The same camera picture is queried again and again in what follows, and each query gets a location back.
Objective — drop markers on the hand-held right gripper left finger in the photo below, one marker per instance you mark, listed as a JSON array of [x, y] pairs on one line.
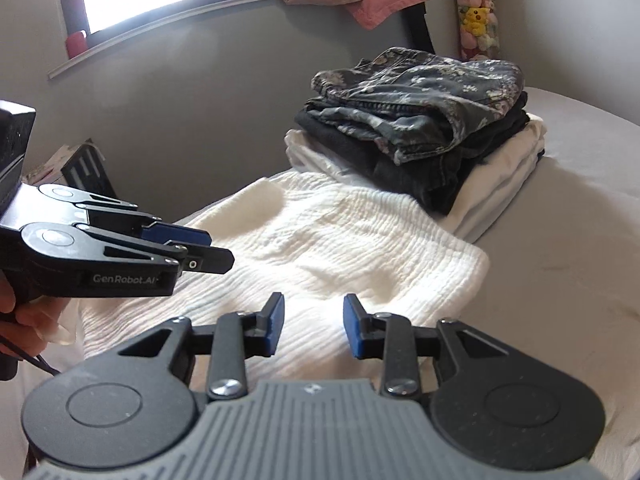
[[274, 327]]

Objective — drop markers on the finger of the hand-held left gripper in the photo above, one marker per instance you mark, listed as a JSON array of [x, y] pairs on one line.
[[175, 234], [210, 261]]

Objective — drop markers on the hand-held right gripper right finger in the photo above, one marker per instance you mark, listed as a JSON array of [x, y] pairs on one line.
[[354, 330]]

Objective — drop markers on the white crinkled garment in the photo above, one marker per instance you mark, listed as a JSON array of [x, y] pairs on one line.
[[325, 240]]

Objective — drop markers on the person's left hand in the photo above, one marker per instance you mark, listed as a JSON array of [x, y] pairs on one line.
[[35, 325]]

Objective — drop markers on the grey slotted panel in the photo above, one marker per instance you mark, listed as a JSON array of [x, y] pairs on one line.
[[92, 170]]

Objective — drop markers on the white cardboard box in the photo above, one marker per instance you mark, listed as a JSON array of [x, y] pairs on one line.
[[47, 167]]

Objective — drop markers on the black folded garment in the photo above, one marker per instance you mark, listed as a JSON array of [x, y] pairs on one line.
[[400, 170]]

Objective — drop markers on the red cup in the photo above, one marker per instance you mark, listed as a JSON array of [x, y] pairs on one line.
[[76, 44]]

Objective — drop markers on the white folded garment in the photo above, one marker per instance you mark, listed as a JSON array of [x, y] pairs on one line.
[[505, 175]]

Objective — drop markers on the bed with grey sheet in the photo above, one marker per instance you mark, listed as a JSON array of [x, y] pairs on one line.
[[565, 260]]

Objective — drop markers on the floral denim garment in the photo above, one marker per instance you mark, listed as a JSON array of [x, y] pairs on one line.
[[415, 90]]

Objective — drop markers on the pink pillow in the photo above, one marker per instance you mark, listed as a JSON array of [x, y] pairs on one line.
[[395, 2]]

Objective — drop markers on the stack of plush toys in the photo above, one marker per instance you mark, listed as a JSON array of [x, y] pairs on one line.
[[477, 15]]

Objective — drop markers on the grey window sill rail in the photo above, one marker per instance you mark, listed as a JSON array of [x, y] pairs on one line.
[[150, 27]]

